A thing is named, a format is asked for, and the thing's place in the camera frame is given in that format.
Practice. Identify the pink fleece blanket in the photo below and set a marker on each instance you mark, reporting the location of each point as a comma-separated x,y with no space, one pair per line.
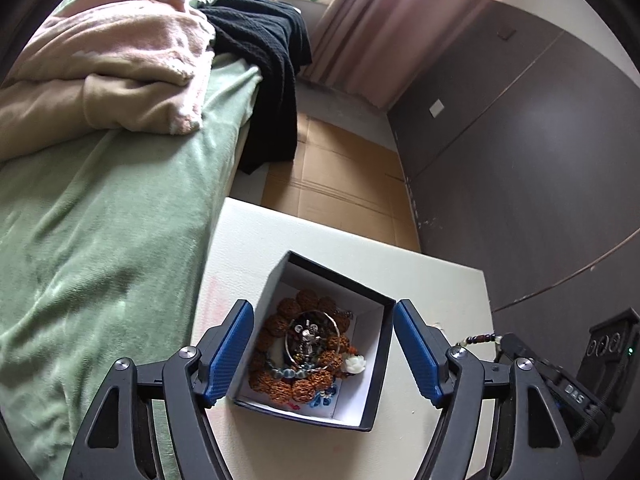
125,45

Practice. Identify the pink curtain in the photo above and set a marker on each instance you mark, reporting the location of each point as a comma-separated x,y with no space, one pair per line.
380,25

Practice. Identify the black knit garment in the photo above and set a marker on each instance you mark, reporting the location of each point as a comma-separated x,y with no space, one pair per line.
270,60

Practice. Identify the white wall socket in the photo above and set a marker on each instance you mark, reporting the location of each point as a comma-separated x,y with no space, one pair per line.
437,108

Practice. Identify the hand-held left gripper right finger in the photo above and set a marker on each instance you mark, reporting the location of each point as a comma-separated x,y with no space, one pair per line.
420,355

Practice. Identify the dark blue cardboard box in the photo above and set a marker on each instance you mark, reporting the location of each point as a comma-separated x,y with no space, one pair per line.
377,360

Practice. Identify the green bed sheet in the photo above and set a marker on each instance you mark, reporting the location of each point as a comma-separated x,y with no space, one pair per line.
100,240

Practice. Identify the flat cardboard sheet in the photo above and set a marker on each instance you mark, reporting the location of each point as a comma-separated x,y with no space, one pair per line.
340,185

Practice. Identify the pile of mixed jewelry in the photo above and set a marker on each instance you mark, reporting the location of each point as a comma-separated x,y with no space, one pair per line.
280,325

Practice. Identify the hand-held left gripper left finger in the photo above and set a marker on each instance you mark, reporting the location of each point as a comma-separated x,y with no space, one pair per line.
227,350

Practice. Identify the beige blanket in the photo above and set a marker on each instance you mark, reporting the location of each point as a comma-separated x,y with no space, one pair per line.
45,115

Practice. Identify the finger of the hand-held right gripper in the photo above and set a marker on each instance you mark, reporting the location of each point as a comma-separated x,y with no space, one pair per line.
517,345

